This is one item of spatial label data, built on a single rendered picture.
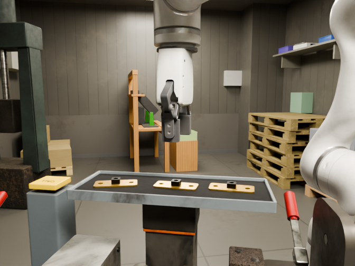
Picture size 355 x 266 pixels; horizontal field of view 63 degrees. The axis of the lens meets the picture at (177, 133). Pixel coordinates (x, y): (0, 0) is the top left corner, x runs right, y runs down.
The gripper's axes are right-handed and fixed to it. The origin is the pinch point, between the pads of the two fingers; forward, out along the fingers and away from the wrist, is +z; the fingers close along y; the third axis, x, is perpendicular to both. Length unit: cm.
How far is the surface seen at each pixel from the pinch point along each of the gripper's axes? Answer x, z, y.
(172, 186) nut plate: -0.9, 10.3, 0.7
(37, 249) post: -28.2, 24.3, 6.0
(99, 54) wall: -295, -86, -501
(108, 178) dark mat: -15.9, 10.5, -1.9
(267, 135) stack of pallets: 35, 59, -426
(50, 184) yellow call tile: -24.8, 10.5, 5.1
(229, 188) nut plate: 9.8, 10.3, -0.5
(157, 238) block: -3.0, 19.6, 4.0
